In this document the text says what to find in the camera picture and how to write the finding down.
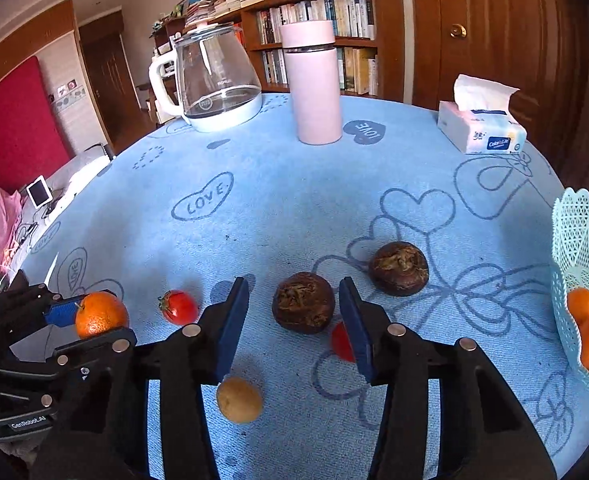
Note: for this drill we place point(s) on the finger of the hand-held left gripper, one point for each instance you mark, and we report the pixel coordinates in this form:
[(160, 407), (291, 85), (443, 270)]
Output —
[(89, 347), (62, 312)]

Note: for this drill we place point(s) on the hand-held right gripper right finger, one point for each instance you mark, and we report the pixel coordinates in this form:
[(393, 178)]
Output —
[(357, 330)]

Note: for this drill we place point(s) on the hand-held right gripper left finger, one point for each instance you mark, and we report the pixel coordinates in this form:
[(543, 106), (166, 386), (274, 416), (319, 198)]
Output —
[(232, 330)]

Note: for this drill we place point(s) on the large red tomato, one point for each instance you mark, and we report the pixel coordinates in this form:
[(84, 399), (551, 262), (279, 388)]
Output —
[(342, 342)]

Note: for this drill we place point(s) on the small mandarin orange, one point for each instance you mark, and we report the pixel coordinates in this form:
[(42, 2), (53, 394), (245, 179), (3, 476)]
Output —
[(102, 316), (582, 304)]

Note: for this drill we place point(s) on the small red tomato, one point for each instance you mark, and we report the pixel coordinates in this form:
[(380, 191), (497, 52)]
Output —
[(179, 307)]

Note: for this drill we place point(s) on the dark brown water chestnut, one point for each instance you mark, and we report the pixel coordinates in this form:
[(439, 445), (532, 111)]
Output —
[(398, 268), (303, 302)]

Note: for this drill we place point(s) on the brown round longan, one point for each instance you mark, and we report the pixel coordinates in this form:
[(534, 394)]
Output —
[(239, 400)]

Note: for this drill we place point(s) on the light green plastic basket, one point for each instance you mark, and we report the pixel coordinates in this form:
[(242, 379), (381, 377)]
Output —
[(574, 240)]

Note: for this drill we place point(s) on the white tablet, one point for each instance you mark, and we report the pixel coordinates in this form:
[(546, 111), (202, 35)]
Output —
[(39, 192)]

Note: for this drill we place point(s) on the blue printed tablecloth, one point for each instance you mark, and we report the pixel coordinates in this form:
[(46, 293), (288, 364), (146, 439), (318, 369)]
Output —
[(274, 200)]

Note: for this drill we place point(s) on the white bed sheet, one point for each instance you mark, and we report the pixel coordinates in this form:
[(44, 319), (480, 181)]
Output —
[(74, 175)]

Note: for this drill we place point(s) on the red padded headboard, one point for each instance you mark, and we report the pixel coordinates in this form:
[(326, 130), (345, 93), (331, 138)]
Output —
[(9, 135)]

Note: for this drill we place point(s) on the white tissue pack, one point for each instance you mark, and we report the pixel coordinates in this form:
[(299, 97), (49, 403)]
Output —
[(474, 130)]

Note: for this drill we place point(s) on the dark wooden door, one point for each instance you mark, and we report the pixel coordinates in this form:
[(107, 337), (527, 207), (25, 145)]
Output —
[(109, 80)]

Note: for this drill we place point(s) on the pink thermos bottle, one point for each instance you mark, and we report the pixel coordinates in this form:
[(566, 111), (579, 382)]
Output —
[(314, 90)]

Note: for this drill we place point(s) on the wooden bookshelf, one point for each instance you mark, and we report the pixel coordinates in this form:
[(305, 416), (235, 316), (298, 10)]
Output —
[(389, 35)]

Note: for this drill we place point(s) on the brass door knob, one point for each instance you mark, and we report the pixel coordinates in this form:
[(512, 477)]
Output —
[(457, 31)]

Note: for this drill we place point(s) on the row of upright books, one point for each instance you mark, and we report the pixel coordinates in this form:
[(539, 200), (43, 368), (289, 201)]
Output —
[(314, 10)]

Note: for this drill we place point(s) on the brown panelled wooden door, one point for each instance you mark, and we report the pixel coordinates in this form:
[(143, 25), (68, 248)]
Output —
[(499, 35)]

